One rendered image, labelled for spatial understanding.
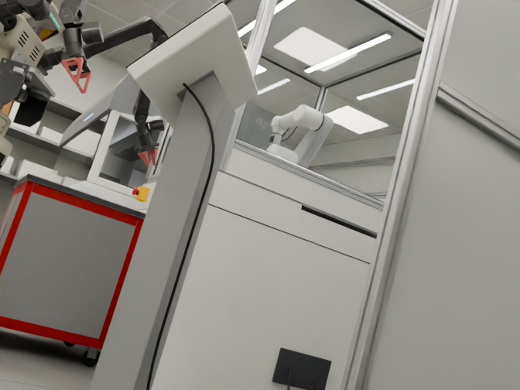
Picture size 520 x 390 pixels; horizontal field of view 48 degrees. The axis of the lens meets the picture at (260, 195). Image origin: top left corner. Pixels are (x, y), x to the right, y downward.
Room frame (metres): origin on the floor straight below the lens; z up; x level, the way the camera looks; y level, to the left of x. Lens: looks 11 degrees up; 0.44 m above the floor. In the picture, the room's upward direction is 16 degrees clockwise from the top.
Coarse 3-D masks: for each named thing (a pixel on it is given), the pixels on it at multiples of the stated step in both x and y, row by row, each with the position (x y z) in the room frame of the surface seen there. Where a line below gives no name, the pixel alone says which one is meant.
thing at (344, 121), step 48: (288, 0) 2.30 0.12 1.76; (336, 0) 2.40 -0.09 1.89; (288, 48) 2.33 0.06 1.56; (336, 48) 2.43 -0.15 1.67; (384, 48) 2.54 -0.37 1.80; (288, 96) 2.36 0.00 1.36; (336, 96) 2.46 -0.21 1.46; (384, 96) 2.57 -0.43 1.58; (288, 144) 2.39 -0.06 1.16; (336, 144) 2.49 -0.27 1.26; (384, 144) 2.60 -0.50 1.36; (384, 192) 2.63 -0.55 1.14
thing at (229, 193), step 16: (224, 176) 2.27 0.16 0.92; (224, 192) 2.27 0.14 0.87; (240, 192) 2.30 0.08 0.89; (256, 192) 2.33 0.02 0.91; (144, 208) 3.00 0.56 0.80; (224, 208) 2.28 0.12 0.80; (240, 208) 2.31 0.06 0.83; (256, 208) 2.34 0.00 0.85; (272, 208) 2.37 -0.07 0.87; (288, 208) 2.40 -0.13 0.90; (272, 224) 2.38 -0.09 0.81; (288, 224) 2.41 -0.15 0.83; (304, 224) 2.45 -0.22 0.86; (320, 224) 2.48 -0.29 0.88; (336, 224) 2.51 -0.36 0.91; (320, 240) 2.49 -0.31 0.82; (336, 240) 2.52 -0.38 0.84; (352, 240) 2.56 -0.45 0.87; (368, 240) 2.60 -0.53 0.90; (352, 256) 2.57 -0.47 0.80; (368, 256) 2.61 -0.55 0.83
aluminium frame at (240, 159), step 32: (224, 0) 2.81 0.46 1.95; (256, 32) 2.27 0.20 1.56; (416, 32) 2.59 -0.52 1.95; (256, 64) 2.26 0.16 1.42; (224, 160) 2.26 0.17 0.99; (256, 160) 2.32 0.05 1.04; (288, 160) 2.39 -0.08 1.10; (288, 192) 2.40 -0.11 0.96; (320, 192) 2.46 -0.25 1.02; (352, 192) 2.53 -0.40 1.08
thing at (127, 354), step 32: (192, 96) 1.61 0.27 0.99; (224, 96) 1.59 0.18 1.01; (192, 128) 1.60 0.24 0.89; (224, 128) 1.68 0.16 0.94; (192, 160) 1.59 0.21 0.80; (160, 192) 1.61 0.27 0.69; (192, 192) 1.59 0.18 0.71; (160, 224) 1.60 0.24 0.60; (192, 224) 1.65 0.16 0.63; (160, 256) 1.59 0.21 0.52; (128, 288) 1.61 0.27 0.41; (160, 288) 1.59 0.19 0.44; (128, 320) 1.60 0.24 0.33; (160, 320) 1.63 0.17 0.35; (128, 352) 1.60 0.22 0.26; (160, 352) 1.72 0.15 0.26; (96, 384) 1.61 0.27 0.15; (128, 384) 1.59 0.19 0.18
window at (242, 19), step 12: (240, 0) 2.63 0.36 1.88; (252, 0) 2.47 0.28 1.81; (240, 12) 2.58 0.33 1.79; (252, 12) 2.43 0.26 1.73; (240, 24) 2.53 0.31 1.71; (252, 24) 2.39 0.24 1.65; (240, 36) 2.48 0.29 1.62; (168, 132) 3.08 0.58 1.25; (168, 144) 3.01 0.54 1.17; (156, 168) 3.07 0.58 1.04
